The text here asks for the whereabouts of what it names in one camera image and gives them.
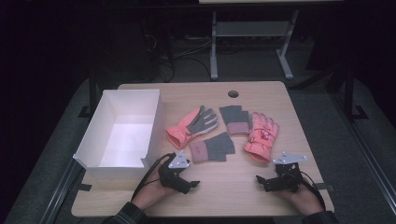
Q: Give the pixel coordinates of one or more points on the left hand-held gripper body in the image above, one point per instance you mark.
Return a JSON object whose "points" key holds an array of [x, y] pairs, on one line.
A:
{"points": [[169, 175]]}

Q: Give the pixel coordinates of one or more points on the person's right hand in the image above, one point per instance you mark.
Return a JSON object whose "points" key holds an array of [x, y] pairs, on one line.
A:
{"points": [[306, 200]]}

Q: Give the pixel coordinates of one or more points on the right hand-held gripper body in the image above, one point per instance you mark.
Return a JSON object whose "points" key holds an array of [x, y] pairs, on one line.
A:
{"points": [[288, 177]]}

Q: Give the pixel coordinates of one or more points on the aluminium rail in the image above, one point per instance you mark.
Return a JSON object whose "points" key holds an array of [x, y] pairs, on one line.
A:
{"points": [[367, 155], [60, 193]]}

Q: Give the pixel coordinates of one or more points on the pink glove with printed patch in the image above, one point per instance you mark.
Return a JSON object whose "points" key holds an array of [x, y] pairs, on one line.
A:
{"points": [[260, 140]]}

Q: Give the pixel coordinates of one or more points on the pink glove with gray palm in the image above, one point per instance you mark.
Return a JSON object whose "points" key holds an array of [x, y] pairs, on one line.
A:
{"points": [[180, 132]]}

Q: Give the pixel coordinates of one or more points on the gray fingerless knit glove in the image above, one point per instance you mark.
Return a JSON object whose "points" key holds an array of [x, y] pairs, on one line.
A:
{"points": [[234, 116], [218, 146]]}

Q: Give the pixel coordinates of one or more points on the white open box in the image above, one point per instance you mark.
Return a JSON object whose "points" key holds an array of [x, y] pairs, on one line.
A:
{"points": [[124, 137]]}

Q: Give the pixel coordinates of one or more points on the black metal frame post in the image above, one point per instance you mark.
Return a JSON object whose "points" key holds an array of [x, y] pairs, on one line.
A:
{"points": [[349, 93]]}

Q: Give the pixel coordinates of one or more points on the white metal stand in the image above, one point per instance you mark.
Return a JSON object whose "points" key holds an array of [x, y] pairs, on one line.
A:
{"points": [[249, 29]]}

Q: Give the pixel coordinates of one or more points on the person's left hand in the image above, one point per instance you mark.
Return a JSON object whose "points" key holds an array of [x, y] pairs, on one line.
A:
{"points": [[152, 193]]}

